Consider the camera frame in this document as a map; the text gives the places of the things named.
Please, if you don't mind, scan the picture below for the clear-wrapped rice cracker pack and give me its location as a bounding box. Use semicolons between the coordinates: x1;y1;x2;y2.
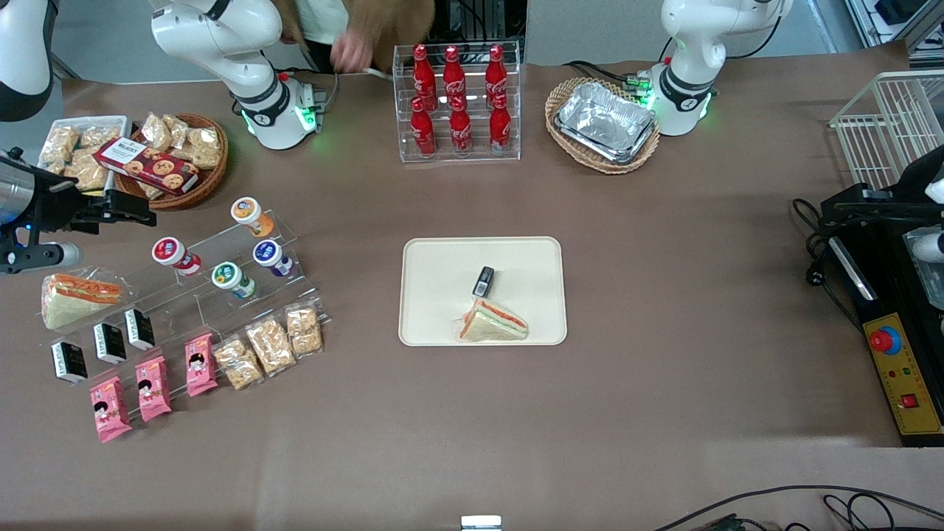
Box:
214;336;264;390
246;317;296;377
285;305;324;358

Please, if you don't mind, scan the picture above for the wrapped triangle sandwich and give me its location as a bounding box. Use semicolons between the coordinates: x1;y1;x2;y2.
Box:
41;273;122;330
456;298;530;343

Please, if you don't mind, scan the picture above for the black yellow control box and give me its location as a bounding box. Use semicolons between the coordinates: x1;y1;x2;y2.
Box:
821;218;944;448

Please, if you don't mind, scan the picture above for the clear acrylic step display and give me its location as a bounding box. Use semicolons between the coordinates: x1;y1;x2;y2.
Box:
44;210;330;436

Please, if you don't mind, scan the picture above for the orange gum bottle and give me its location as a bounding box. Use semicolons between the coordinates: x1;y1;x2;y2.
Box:
230;196;275;238

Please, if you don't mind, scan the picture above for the person's bare hand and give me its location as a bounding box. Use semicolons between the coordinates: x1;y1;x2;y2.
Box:
330;28;378;75

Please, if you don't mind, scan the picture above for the red emergency stop button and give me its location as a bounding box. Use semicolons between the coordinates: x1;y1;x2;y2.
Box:
869;324;902;357

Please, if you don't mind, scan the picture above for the person in brown clothes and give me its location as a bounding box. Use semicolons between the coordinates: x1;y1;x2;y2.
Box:
284;0;437;74

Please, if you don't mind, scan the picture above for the wicker snack basket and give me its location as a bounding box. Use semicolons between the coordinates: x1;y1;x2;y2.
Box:
114;113;229;211

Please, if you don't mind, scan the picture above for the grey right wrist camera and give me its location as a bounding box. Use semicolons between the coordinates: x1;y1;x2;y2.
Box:
0;242;82;276

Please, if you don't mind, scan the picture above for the black background equipment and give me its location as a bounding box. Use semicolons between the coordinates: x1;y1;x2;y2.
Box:
428;0;529;45

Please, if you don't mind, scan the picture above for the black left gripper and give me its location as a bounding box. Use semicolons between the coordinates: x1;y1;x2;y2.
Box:
821;144;944;222

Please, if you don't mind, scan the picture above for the red cola bottle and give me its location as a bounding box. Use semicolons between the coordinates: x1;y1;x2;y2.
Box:
485;45;508;103
448;96;473;154
442;45;467;104
412;44;438;105
489;94;513;154
410;97;437;157

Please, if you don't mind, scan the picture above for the green gum bottle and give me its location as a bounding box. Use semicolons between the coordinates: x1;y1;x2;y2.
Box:
212;262;256;299

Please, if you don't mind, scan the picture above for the woven wicker basket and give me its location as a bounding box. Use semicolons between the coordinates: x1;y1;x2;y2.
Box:
545;77;661;175

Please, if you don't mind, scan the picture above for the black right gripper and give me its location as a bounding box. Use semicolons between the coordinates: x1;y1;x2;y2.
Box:
41;181;158;232

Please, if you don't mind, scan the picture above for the aluminium frame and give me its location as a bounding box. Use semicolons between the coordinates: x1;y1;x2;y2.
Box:
844;0;944;66

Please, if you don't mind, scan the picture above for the red gum bottle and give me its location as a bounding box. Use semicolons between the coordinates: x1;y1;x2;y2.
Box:
152;237;201;277

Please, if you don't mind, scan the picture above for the pink snack packet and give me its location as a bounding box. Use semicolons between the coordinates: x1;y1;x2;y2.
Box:
135;355;172;423
184;333;219;398
89;376;132;443

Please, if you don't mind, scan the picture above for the white plastic bin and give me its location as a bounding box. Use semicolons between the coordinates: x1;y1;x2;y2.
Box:
37;116;132;194

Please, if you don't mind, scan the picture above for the clear acrylic bottle rack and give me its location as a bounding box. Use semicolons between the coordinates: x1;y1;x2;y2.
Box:
393;41;521;163

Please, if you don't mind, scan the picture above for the aluminium foil tray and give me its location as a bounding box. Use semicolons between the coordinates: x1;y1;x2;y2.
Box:
555;122;656;165
557;81;657;156

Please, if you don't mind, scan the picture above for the red cookie box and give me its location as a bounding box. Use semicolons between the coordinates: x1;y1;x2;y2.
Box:
94;138;200;196

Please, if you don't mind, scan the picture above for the purple gum bottle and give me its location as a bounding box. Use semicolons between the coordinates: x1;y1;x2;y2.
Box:
253;239;294;278

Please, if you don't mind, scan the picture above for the cream plastic tray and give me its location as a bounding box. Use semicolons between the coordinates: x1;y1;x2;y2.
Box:
398;236;568;347

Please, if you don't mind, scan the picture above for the white wire basket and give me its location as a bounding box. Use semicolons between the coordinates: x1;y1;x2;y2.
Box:
830;70;944;190

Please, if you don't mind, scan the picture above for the black cable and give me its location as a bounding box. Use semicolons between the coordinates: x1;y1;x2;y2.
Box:
564;59;650;93
791;198;865;334
822;493;897;531
653;485;944;531

